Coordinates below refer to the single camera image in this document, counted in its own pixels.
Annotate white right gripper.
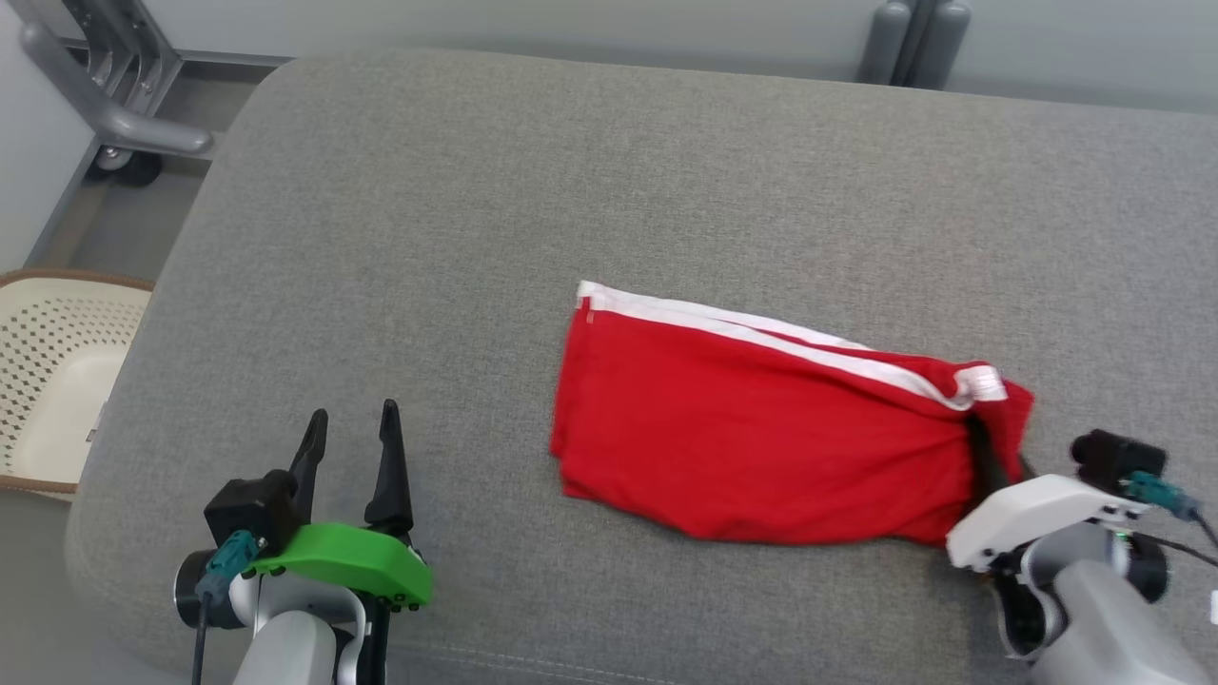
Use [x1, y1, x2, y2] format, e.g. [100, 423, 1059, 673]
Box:
[946, 417, 1152, 574]

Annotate black cable teal connector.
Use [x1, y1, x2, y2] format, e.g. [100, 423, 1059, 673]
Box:
[1123, 473, 1218, 572]
[190, 531, 263, 685]

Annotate red shorts with white stripes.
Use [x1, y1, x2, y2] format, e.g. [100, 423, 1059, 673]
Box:
[550, 281, 1035, 548]

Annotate grey upright post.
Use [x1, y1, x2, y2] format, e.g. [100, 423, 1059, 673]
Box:
[859, 0, 973, 91]

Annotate cream perforated laundry basket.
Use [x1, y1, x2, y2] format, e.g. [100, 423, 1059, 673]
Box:
[0, 269, 155, 498]

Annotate left black cable teal connector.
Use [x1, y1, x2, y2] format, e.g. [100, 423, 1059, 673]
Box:
[190, 531, 263, 685]

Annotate grey metal cart frame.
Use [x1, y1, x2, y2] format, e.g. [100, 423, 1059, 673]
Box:
[8, 0, 215, 186]

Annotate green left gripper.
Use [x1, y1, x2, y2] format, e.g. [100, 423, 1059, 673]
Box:
[246, 400, 434, 610]

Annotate right black cable teal connector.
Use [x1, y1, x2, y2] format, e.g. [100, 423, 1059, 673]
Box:
[1123, 473, 1218, 572]

